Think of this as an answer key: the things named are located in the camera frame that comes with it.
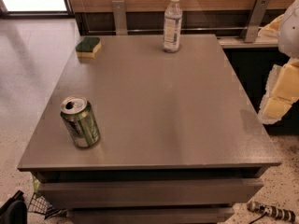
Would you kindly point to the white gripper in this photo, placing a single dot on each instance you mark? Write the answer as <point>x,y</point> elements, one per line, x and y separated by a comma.
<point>290,32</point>

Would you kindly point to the green soda can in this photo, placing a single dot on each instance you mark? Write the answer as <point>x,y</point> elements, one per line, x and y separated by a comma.
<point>77,114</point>

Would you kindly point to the green and yellow sponge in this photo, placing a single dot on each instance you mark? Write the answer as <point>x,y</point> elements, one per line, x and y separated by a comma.
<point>88,47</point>

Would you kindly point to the clear plastic water bottle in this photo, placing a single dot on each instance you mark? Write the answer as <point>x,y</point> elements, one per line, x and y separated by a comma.
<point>172,26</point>

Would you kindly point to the grey drawer cabinet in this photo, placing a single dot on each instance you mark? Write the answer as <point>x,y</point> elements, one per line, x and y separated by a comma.
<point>180,140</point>

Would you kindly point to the striped power strip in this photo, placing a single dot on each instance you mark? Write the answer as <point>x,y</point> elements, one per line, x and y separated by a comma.
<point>274,212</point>

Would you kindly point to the right metal wall bracket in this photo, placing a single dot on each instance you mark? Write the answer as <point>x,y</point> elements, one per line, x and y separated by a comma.
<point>250,31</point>

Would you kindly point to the metal wall bracket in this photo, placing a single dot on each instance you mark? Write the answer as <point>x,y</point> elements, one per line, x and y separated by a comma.
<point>119,14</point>
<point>250,31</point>

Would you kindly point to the left metal wall bracket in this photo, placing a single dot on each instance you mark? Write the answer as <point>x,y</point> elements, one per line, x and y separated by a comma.
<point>119,14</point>

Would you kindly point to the black wire basket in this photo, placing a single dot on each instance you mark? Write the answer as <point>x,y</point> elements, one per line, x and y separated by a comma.
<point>39,205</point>

